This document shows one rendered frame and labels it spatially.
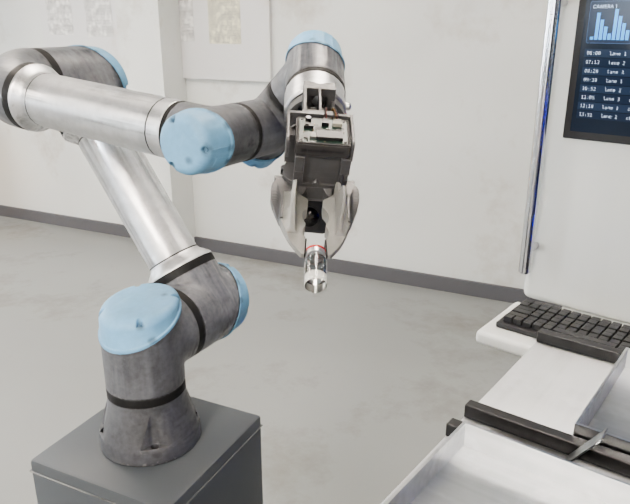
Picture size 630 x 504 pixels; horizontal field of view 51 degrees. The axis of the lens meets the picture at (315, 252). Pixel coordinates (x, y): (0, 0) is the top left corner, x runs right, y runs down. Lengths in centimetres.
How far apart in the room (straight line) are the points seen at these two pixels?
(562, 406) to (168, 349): 56
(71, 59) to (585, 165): 99
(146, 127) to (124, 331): 28
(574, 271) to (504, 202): 199
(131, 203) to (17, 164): 421
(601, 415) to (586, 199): 58
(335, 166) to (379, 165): 292
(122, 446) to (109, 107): 48
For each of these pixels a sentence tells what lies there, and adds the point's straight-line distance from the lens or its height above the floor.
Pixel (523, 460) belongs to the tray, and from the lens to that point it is 88.
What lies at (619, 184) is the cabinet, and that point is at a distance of 145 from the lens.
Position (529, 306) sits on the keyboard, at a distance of 147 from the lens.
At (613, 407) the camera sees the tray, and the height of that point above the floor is 88.
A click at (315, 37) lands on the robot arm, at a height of 138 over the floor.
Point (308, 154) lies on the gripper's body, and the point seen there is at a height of 127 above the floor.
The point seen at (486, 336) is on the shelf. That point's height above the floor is 80.
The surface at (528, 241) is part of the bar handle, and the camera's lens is 147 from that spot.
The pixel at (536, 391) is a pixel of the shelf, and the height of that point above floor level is 88.
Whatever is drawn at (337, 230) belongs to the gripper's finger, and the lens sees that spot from 66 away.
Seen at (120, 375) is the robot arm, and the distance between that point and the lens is 98.
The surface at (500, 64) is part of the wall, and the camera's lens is 339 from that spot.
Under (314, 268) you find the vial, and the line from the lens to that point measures 62.
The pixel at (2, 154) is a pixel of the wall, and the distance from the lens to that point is 537.
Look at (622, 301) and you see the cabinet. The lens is 151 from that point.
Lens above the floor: 140
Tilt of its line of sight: 19 degrees down
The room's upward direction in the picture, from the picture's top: straight up
